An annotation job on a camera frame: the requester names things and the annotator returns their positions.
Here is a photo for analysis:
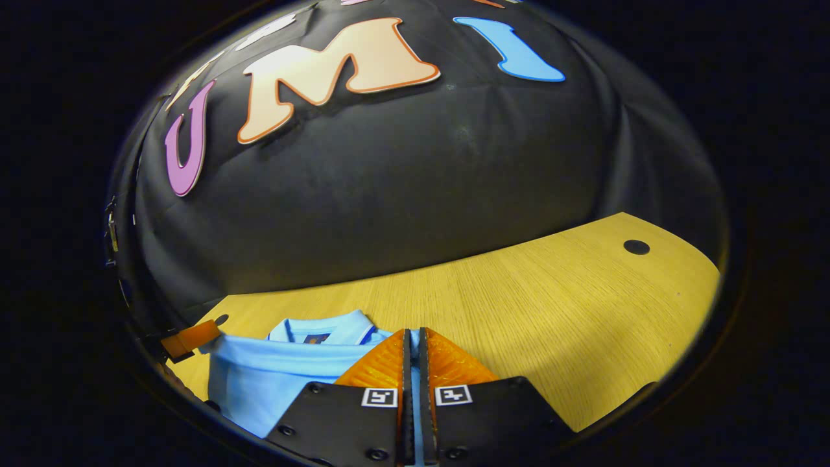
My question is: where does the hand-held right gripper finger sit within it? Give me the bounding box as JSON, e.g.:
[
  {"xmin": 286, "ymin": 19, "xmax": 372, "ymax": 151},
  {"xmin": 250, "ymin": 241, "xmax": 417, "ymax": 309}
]
[
  {"xmin": 265, "ymin": 328, "xmax": 416, "ymax": 467},
  {"xmin": 418, "ymin": 327, "xmax": 575, "ymax": 467}
]

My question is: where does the light blue T-shirt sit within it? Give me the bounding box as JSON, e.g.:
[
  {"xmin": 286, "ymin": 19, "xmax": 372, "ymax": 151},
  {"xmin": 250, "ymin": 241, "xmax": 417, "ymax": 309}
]
[{"xmin": 201, "ymin": 309, "xmax": 422, "ymax": 467}]

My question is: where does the black backdrop cloth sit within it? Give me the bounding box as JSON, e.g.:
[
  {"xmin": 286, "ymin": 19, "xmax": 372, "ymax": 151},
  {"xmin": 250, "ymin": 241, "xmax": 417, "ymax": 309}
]
[{"xmin": 107, "ymin": 0, "xmax": 727, "ymax": 325}]

